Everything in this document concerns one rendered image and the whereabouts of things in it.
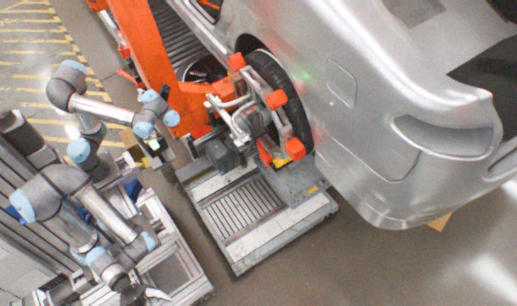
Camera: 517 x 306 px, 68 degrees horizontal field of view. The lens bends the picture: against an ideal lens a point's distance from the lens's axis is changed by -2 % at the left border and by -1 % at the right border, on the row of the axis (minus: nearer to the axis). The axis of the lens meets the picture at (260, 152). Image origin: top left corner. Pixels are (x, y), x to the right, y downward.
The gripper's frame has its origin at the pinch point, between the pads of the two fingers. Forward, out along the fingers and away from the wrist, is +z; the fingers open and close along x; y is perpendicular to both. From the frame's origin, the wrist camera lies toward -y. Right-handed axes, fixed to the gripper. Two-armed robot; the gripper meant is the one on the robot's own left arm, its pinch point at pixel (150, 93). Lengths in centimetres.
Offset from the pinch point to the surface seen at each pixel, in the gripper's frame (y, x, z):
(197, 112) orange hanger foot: 1, 45, 23
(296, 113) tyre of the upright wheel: -29, 46, -56
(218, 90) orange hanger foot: -17, 54, 29
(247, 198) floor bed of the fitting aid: 41, 106, 6
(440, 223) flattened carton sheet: -15, 179, -89
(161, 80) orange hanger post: -7.7, 8.1, 14.0
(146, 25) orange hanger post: -30.1, -17.0, 3.8
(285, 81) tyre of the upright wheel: -40, 37, -47
